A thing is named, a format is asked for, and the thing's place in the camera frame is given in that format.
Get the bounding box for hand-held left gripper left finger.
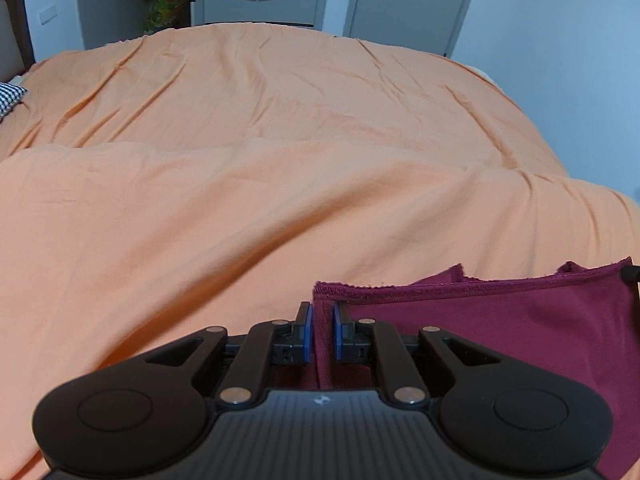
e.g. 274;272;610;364
142;301;314;407

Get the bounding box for black and white houndstooth pillow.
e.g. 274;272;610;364
0;82;28;121

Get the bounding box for maroon long-sleeve shirt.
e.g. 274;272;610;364
270;257;640;480

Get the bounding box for grey door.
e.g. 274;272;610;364
342;0;484;58

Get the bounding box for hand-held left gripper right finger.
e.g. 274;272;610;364
331;305;505;407

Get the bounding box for grey open cabinet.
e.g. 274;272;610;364
75;0;176;52

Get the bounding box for orange blanket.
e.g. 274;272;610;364
0;22;640;480

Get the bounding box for grey padded headboard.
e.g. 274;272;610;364
0;0;36;83

